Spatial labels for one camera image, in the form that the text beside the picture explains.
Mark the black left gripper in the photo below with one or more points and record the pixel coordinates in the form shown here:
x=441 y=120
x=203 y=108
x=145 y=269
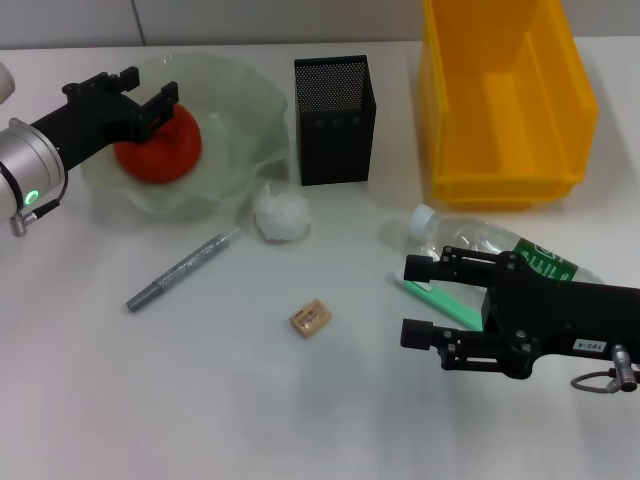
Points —
x=95 y=125

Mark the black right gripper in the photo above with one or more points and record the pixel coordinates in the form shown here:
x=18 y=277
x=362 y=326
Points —
x=560 y=320

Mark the red-orange fruit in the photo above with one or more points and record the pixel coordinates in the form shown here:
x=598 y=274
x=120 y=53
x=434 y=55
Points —
x=165 y=155

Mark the clear water bottle green label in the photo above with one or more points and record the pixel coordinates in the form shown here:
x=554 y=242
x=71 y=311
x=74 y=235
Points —
x=470 y=235

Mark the white paper ball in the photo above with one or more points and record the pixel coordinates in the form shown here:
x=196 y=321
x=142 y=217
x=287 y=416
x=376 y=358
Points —
x=280 y=215

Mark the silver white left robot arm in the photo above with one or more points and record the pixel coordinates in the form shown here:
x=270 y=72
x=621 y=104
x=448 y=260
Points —
x=25 y=160

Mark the mint green pen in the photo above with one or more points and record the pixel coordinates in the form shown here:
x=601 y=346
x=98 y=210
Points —
x=440 y=302

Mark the wavy clear glass fruit plate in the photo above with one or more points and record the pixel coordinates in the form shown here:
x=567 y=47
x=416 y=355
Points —
x=240 y=100

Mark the small tan eraser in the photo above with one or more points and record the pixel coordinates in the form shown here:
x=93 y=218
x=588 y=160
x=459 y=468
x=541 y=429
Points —
x=311 y=319

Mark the grey marker pen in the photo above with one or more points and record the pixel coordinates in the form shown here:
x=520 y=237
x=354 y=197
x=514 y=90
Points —
x=185 y=267

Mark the black mesh pen holder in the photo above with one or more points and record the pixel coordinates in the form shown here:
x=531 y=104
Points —
x=335 y=140

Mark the yellow plastic storage bin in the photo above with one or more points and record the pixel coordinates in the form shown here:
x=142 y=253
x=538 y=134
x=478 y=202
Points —
x=500 y=125

